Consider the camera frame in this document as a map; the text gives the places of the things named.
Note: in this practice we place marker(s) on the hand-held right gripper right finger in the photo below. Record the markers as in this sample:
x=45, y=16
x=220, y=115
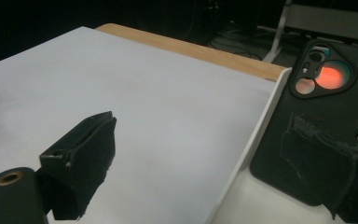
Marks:
x=338, y=174

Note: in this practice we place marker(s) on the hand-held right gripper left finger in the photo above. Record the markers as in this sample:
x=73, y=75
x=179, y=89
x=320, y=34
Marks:
x=84, y=161

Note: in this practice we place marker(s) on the black phone case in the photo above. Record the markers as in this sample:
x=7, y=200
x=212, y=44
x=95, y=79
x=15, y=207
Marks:
x=273, y=149

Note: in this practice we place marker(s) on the white rectangular tray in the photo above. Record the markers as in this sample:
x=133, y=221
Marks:
x=261, y=214

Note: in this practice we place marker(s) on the white board sheet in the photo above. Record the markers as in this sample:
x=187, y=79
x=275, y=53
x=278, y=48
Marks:
x=167, y=124

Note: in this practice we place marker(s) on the white metal stand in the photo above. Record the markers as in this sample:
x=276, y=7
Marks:
x=329, y=20

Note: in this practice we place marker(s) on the wooden table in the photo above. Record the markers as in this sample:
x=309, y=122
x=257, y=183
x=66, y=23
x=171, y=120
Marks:
x=199, y=51

